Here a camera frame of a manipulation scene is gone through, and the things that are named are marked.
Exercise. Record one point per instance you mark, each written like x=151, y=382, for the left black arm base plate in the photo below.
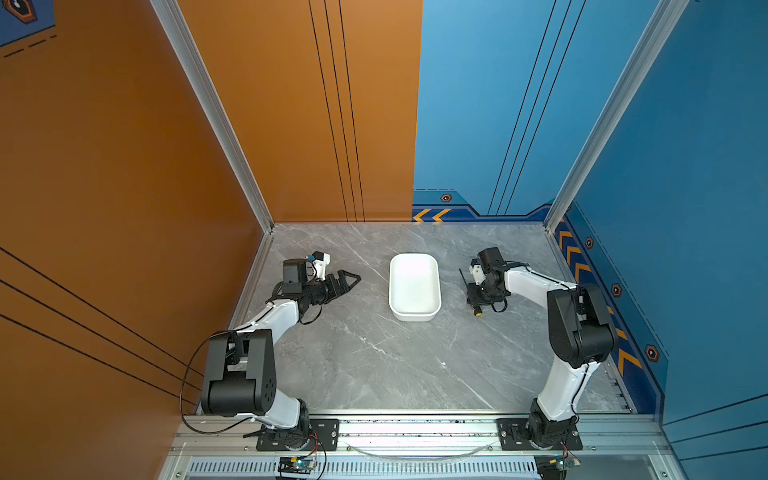
x=322, y=433

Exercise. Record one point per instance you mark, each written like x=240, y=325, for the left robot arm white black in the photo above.
x=240, y=378

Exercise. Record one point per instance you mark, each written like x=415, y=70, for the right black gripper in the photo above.
x=473, y=299

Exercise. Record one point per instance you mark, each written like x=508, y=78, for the black yellow screwdriver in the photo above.
x=473, y=295

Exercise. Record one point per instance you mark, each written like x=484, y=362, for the aluminium front rail frame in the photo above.
x=615, y=446

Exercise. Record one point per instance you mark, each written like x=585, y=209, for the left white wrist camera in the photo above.
x=319, y=262

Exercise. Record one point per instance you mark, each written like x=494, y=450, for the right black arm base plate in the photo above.
x=518, y=434

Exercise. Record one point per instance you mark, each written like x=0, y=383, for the white vent grille strip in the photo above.
x=352, y=467

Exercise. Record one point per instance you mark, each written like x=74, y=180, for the left aluminium corner post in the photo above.
x=177, y=31

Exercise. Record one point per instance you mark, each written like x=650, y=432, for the right small circuit board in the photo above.
x=556, y=468

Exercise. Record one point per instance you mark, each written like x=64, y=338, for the right aluminium corner post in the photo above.
x=652, y=40

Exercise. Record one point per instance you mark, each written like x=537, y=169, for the left green circuit board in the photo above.
x=297, y=467

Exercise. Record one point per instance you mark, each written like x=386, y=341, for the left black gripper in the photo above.
x=334, y=293

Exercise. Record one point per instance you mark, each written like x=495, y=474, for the white plastic bin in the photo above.
x=414, y=293

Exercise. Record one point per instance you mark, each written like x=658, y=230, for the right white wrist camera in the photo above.
x=477, y=271

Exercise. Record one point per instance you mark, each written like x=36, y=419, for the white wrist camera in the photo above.
x=477, y=271
x=319, y=262

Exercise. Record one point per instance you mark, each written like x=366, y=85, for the aluminium corner post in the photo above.
x=177, y=31
x=652, y=40

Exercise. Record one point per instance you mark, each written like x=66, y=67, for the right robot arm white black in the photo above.
x=581, y=336

